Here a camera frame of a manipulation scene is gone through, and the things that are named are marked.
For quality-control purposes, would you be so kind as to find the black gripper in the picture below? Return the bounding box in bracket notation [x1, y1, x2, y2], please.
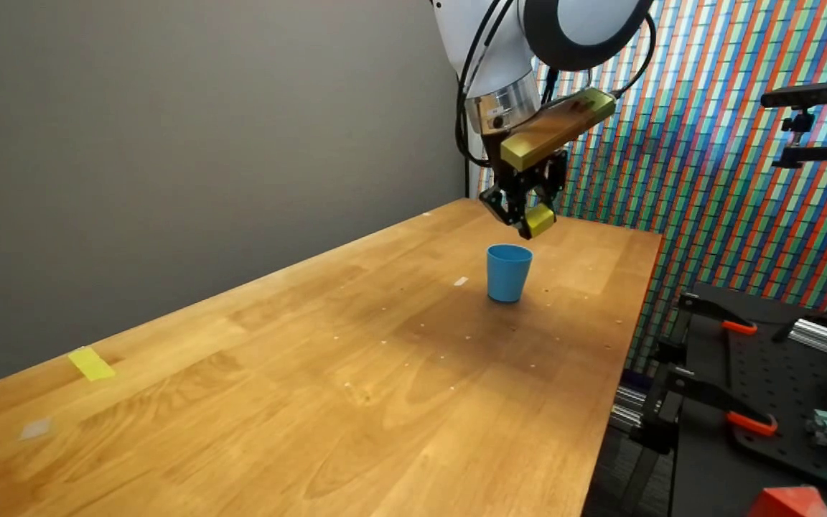
[480, 154, 566, 237]

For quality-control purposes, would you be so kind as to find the yellow block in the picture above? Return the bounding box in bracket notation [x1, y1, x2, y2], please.
[524, 205, 556, 240]

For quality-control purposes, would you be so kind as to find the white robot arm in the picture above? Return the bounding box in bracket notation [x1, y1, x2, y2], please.
[428, 0, 656, 240]

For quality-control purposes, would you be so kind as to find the blue plastic cup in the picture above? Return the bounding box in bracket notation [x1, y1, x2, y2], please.
[488, 245, 530, 304]

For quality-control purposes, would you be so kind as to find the red block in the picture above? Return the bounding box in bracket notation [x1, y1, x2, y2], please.
[745, 487, 827, 517]

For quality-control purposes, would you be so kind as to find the black perforated breadboard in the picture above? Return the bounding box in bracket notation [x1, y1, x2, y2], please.
[674, 289, 827, 514]

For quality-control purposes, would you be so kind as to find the yellow tape strip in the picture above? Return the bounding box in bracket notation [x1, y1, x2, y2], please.
[69, 347, 115, 383]

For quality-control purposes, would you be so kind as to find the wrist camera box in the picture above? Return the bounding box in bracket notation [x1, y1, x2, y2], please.
[498, 88, 615, 174]

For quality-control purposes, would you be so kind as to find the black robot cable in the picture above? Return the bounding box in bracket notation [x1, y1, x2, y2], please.
[454, 0, 521, 171]

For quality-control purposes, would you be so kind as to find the orange handled clamp upper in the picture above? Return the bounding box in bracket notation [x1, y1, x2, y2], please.
[678, 291, 758, 337]

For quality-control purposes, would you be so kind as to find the orange handled clamp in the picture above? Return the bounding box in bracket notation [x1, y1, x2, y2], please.
[678, 291, 758, 337]
[666, 369, 778, 439]

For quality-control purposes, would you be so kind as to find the black camera on stand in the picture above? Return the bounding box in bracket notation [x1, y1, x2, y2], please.
[760, 85, 827, 171]

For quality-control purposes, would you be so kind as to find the orange handled clamp lower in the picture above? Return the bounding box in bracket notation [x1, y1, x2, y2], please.
[666, 369, 778, 439]

